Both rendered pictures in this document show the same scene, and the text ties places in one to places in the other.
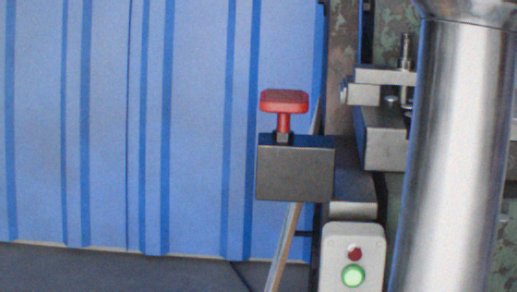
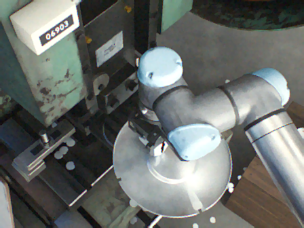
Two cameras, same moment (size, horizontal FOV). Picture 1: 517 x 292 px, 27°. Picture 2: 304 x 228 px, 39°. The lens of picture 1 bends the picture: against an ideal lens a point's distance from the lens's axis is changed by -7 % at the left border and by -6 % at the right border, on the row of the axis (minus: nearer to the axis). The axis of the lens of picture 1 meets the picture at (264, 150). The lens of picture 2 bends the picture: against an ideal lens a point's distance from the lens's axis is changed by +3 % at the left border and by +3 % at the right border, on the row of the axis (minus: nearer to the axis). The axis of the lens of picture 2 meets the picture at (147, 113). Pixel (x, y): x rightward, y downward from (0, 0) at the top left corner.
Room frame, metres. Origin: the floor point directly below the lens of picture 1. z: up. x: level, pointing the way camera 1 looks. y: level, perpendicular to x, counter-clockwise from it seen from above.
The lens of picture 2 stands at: (1.09, -0.02, 1.73)
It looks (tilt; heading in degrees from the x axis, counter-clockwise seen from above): 61 degrees down; 310
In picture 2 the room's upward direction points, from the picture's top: 3 degrees clockwise
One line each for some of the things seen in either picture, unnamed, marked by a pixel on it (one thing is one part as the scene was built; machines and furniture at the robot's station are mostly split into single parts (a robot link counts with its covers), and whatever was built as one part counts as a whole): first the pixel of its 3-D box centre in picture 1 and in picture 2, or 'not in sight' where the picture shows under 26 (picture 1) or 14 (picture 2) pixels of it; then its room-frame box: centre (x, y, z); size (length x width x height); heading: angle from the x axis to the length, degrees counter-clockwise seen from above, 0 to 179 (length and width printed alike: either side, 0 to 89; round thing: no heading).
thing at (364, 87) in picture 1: (399, 67); (43, 144); (1.57, -0.19, 0.76); 0.17 x 0.06 x 0.10; 89
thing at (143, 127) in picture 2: not in sight; (153, 117); (1.35, -0.35, 0.94); 0.09 x 0.08 x 0.12; 179
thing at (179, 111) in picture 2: not in sight; (195, 120); (1.24, -0.33, 1.10); 0.11 x 0.11 x 0.08; 69
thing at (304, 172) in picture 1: (294, 208); not in sight; (1.34, -0.04, 0.62); 0.10 x 0.06 x 0.20; 89
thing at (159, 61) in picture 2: not in sight; (159, 80); (1.34, -0.35, 1.10); 0.09 x 0.08 x 0.11; 159
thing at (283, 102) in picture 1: (282, 125); not in sight; (1.34, -0.02, 0.72); 0.07 x 0.06 x 0.08; 179
